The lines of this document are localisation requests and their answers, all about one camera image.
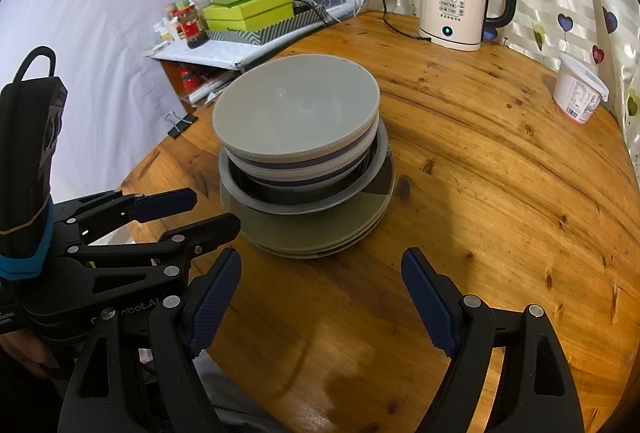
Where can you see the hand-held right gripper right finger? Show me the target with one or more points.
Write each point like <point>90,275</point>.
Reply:
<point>430,303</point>

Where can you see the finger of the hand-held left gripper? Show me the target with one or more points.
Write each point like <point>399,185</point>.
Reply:
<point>165,204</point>
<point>210,230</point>

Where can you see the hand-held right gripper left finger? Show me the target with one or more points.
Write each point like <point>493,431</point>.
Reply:
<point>212,303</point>

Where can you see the large white blue-striped bowl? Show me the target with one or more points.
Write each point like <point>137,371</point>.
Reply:
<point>295,108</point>

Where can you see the person's left hand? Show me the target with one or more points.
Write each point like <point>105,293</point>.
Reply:
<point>20,353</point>

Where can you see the black binder clip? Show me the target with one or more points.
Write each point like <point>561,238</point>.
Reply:
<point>181,123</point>

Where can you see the small red bottle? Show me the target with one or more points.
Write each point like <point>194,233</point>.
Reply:
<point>187,80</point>

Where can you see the rolled white paper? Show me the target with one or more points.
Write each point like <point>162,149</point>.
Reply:
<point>215,85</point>

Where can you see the white shelf board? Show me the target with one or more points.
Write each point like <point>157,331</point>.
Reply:
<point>215,55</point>

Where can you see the white sheet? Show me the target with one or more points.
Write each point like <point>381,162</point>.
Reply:
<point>85,13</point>

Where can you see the black white zigzag box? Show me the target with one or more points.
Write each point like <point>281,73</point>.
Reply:
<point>280,30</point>

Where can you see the white plastic tub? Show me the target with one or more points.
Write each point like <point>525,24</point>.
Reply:
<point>577,93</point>

